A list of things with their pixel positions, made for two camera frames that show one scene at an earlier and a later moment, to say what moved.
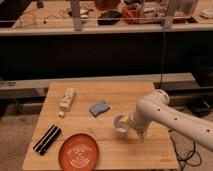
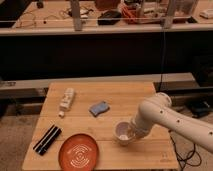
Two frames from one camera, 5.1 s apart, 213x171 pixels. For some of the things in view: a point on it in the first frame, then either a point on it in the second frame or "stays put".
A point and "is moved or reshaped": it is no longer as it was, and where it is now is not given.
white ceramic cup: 120,123 is moved or reshaped
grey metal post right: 168,20 stays put
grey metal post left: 76,15 stays put
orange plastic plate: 78,152 stays put
